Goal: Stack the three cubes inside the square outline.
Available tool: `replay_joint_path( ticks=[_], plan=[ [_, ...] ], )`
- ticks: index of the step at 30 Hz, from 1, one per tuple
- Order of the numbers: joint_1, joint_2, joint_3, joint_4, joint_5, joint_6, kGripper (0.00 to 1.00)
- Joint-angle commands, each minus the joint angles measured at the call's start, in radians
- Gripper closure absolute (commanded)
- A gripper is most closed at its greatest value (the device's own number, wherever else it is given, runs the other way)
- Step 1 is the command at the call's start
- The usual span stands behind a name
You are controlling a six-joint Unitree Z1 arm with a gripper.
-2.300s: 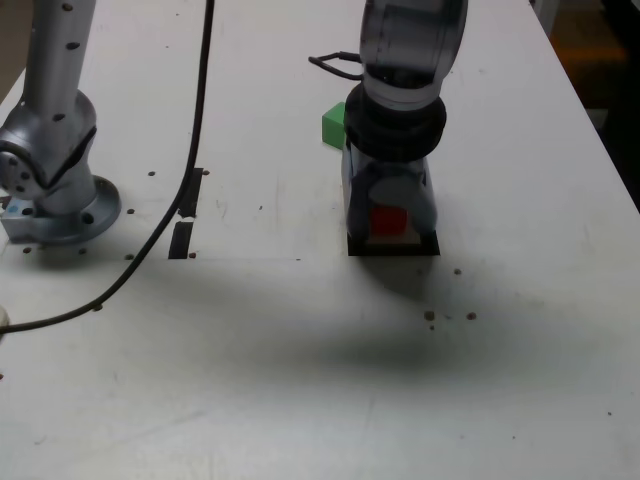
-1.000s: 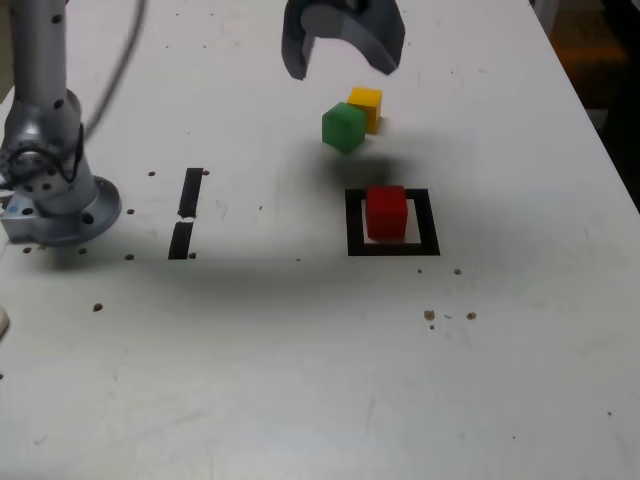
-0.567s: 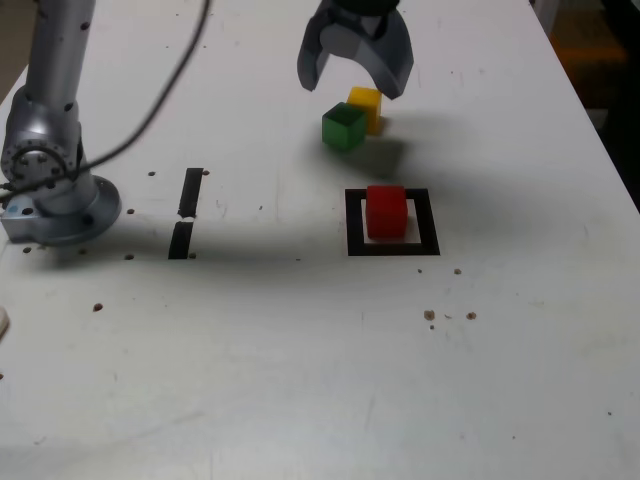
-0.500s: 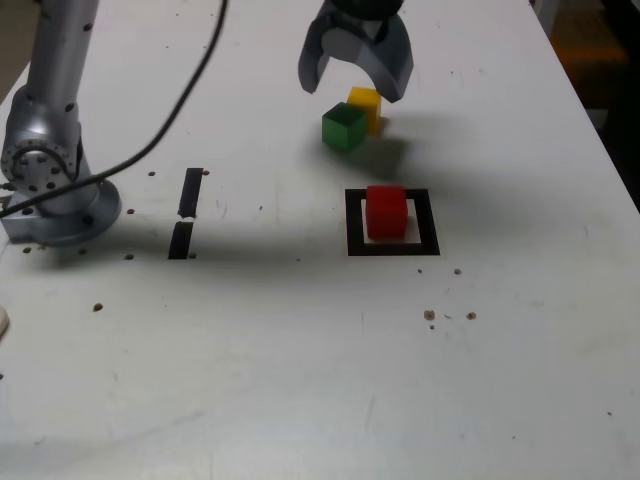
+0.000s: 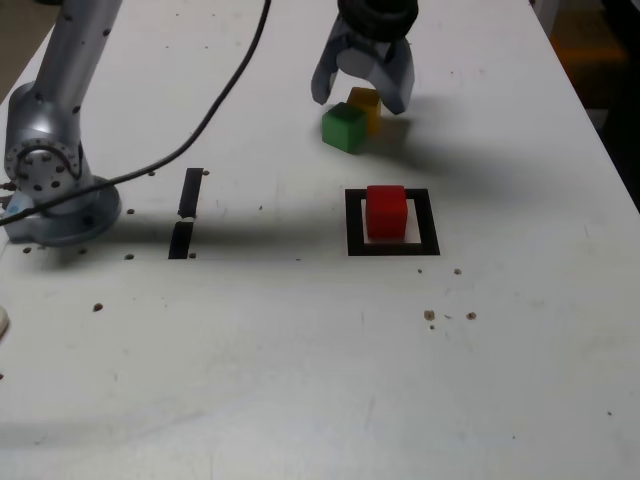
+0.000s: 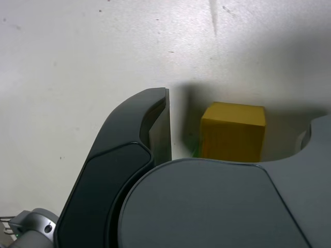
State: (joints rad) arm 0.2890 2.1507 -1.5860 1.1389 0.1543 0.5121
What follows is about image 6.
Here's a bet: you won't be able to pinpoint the yellow cube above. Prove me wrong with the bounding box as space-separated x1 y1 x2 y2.
200 102 267 163

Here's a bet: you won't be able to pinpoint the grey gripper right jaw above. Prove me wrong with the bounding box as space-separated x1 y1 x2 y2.
117 113 331 248

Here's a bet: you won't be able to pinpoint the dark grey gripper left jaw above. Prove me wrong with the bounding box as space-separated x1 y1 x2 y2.
53 87 173 248

